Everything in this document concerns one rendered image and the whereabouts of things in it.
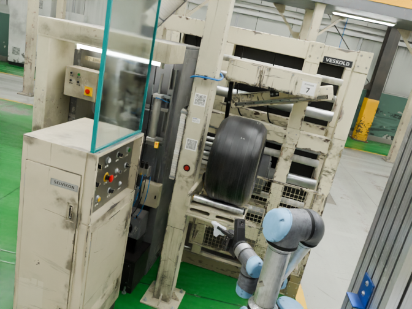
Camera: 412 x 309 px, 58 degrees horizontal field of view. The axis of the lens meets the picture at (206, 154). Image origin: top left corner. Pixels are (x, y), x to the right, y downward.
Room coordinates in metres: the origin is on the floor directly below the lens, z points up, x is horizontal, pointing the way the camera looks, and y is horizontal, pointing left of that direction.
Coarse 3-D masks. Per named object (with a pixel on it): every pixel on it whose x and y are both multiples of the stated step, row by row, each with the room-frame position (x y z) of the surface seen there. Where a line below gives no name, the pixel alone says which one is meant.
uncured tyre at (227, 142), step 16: (224, 128) 2.18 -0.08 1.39; (240, 128) 2.19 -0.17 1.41; (256, 128) 2.21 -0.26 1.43; (224, 144) 2.10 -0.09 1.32; (240, 144) 2.10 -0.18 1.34; (256, 144) 2.11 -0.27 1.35; (208, 160) 2.11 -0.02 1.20; (224, 160) 2.06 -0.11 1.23; (240, 160) 2.05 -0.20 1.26; (256, 160) 2.08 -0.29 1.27; (208, 176) 2.09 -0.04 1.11; (224, 176) 2.05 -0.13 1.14; (240, 176) 2.04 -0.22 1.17; (256, 176) 2.45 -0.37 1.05; (208, 192) 2.14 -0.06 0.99; (224, 192) 2.08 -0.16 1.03; (240, 192) 2.05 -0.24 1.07
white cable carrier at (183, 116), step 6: (186, 114) 2.36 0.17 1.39; (180, 120) 2.32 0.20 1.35; (180, 126) 2.32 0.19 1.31; (180, 132) 2.32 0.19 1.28; (180, 138) 2.32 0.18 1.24; (180, 144) 2.32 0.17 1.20; (174, 150) 2.32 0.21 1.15; (180, 150) 2.35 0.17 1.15; (174, 156) 2.32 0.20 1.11; (174, 162) 2.32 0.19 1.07; (174, 168) 2.33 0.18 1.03; (174, 174) 2.32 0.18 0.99
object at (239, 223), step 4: (236, 220) 1.52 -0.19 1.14; (240, 220) 1.52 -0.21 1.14; (244, 220) 1.53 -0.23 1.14; (236, 224) 1.51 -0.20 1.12; (240, 224) 1.51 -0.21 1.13; (244, 224) 1.52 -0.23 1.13; (236, 228) 1.50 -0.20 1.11; (240, 228) 1.51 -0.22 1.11; (244, 228) 1.52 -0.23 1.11; (236, 232) 1.49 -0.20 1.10; (240, 232) 1.50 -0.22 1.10; (244, 232) 1.51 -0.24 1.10; (236, 236) 1.48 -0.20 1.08; (240, 236) 1.49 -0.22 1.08; (244, 236) 1.50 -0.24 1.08; (236, 240) 1.47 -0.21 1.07; (240, 240) 1.48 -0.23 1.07; (244, 240) 1.49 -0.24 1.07
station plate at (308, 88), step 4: (304, 84) 2.44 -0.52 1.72; (308, 84) 2.44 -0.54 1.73; (312, 84) 2.43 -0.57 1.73; (316, 84) 2.43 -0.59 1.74; (300, 88) 2.44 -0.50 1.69; (304, 88) 2.44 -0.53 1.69; (308, 88) 2.44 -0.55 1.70; (312, 88) 2.43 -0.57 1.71; (300, 92) 2.44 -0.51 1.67; (304, 92) 2.44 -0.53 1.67; (308, 92) 2.43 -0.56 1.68; (312, 92) 2.43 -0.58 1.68
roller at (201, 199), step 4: (196, 196) 2.20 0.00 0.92; (200, 196) 2.21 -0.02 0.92; (196, 200) 2.20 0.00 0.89; (200, 200) 2.19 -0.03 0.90; (204, 200) 2.19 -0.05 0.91; (208, 200) 2.19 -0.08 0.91; (212, 200) 2.19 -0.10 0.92; (216, 200) 2.19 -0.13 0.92; (208, 204) 2.18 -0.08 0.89; (212, 204) 2.18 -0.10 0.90; (216, 204) 2.17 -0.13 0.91; (220, 204) 2.17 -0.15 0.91; (224, 204) 2.17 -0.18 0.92; (228, 204) 2.17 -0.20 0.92; (220, 208) 2.18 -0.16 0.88; (224, 208) 2.16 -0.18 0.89; (228, 208) 2.16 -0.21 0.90; (232, 208) 2.15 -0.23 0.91; (236, 208) 2.15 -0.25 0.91; (240, 208) 2.15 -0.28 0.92; (244, 208) 2.17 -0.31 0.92; (236, 212) 2.15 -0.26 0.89; (240, 212) 2.14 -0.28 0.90; (244, 212) 2.14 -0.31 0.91
